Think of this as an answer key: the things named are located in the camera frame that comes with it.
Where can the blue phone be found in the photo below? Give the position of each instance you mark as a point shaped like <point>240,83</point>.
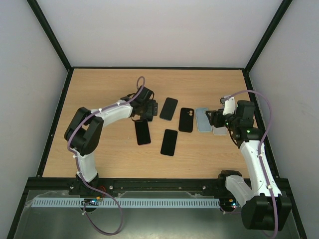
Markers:
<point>168,109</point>

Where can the light blue slotted cable duct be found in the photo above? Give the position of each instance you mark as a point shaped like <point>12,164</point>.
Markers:
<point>125,203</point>

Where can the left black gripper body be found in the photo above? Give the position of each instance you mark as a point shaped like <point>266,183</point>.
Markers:
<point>149,112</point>

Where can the pink edged black phone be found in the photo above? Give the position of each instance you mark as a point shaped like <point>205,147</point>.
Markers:
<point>142,132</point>

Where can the beige phone case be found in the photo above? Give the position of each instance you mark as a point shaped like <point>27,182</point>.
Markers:
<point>219,131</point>

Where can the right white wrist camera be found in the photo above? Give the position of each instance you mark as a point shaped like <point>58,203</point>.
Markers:
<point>229,105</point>

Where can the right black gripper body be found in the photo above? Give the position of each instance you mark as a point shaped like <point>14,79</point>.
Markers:
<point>216,118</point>

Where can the black phone case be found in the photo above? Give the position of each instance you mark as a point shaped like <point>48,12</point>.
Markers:
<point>186,120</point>

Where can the light blue phone case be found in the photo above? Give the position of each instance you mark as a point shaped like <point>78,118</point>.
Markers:
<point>203,124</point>

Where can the black aluminium frame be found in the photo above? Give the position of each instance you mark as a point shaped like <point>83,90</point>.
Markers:
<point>169,33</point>

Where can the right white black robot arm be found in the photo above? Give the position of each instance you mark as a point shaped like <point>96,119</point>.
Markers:
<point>263,206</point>

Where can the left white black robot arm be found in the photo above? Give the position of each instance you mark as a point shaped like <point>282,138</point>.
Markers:
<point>84,131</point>

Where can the black mounting rail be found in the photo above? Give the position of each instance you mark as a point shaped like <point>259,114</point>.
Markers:
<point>204,187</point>

